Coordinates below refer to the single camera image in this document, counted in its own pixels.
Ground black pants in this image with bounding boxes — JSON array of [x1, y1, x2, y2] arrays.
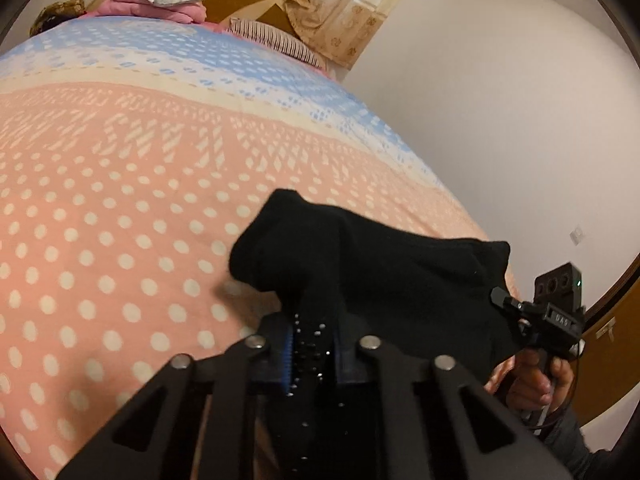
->
[[228, 187, 519, 480]]

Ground dark jacket right forearm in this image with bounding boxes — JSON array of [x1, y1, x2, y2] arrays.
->
[[539, 408, 639, 480]]

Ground person's right hand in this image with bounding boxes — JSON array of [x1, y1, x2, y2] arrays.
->
[[506, 350, 574, 413]]

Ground brown wooden door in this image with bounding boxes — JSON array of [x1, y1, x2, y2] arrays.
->
[[573, 260, 639, 425]]

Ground polka dot bed cover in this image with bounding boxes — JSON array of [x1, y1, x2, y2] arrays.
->
[[0, 15, 524, 480]]

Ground striped pillow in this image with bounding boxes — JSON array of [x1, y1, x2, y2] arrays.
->
[[229, 18, 326, 70]]

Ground pink folded blanket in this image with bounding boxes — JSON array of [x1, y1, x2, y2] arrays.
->
[[86, 0, 207, 24]]

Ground white wall socket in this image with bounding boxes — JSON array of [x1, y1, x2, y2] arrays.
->
[[570, 226, 585, 246]]

